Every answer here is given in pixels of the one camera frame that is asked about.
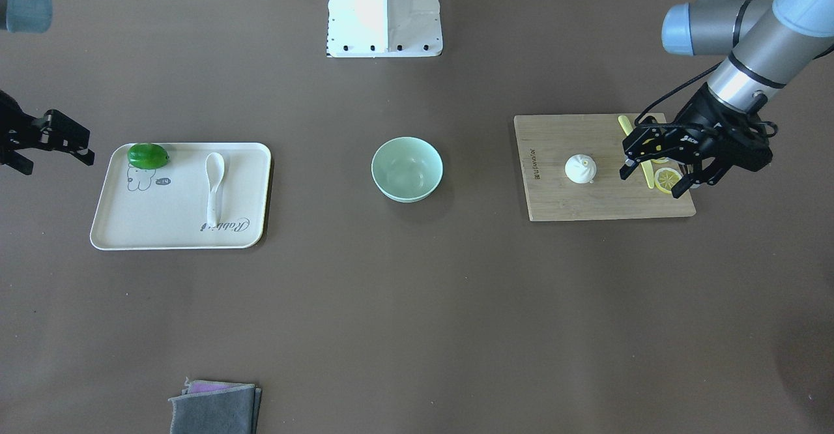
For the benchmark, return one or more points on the mint green bowl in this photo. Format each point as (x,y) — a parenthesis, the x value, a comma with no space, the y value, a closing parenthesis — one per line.
(407,169)

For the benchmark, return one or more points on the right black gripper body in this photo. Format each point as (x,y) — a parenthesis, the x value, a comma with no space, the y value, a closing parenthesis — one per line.
(14,129)

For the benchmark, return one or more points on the yellow plastic knife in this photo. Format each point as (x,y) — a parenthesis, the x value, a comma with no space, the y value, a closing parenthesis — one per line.
(628,128)

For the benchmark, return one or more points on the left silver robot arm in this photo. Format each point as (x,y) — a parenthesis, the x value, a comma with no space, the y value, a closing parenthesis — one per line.
(764,45)

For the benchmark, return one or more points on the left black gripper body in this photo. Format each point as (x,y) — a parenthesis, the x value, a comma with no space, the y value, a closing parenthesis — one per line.
(698,116)

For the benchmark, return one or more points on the white ceramic spoon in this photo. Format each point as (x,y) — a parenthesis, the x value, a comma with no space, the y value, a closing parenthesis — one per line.
(215,174)

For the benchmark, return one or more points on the grey folded cloth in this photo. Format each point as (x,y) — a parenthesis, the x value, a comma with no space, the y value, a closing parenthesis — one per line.
(216,407)

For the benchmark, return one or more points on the white steamed bun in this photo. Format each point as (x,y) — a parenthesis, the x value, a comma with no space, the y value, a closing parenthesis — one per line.
(581,169)

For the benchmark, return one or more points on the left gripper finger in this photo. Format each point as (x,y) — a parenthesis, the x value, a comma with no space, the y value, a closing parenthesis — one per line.
(701,170)
(646,142)

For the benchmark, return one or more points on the bamboo cutting board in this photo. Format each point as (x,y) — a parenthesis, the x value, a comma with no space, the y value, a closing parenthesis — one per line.
(546,142)

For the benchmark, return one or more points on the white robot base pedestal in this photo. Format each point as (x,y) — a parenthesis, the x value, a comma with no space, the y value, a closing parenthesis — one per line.
(384,29)

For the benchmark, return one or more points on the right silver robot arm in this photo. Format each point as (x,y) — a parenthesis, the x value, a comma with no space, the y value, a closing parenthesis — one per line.
(27,16)

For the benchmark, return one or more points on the cream rectangular serving tray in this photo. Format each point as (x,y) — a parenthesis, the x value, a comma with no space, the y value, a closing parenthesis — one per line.
(166,209)

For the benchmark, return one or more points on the single lemon slice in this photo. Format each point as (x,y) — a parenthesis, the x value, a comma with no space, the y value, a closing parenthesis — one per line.
(665,179)

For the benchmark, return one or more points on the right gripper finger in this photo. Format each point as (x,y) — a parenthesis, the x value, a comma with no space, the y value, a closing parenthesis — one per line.
(16,161)
(58,132)

